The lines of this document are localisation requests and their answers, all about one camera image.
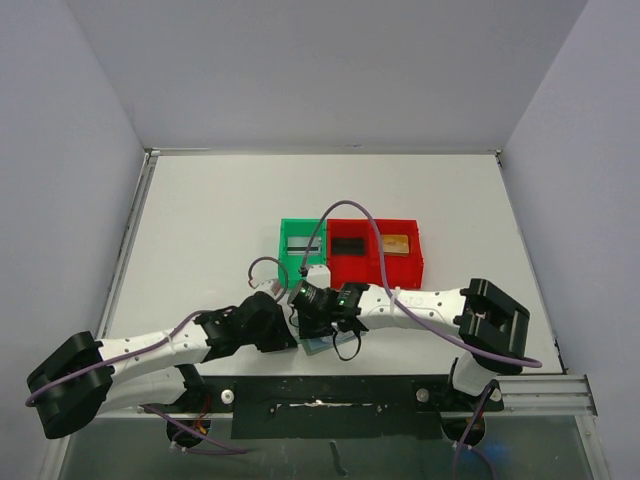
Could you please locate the red bin middle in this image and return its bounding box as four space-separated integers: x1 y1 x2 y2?
327 219 381 289

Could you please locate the green plastic bin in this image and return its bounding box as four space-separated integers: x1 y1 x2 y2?
278 218 327 288

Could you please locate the red bin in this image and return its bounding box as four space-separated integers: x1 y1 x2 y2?
327 219 381 289
376 219 424 290

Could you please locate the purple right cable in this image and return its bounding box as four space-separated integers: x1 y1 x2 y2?
298 199 544 371

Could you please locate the purple cable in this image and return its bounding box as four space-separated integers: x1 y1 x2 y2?
298 199 544 371
24 255 294 409

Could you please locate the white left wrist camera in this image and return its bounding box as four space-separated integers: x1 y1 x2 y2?
251 279 285 298

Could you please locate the red bin right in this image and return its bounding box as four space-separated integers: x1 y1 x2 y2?
376 219 424 290

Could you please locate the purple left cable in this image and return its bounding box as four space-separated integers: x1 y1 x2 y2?
24 255 294 409

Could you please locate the aluminium frame rail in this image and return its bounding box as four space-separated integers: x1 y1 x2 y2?
498 374 598 416

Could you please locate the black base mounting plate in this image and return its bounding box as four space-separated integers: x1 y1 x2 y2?
158 374 479 440

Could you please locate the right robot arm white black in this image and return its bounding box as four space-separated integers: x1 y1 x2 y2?
288 278 541 409

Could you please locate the black card in red bin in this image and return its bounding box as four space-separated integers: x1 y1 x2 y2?
331 237 367 256

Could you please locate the green leather card holder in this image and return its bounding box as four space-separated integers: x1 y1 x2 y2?
299 332 355 356

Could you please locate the orange card in red bin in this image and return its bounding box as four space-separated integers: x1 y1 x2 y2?
381 234 411 256

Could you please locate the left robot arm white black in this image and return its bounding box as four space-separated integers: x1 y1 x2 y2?
25 292 296 439

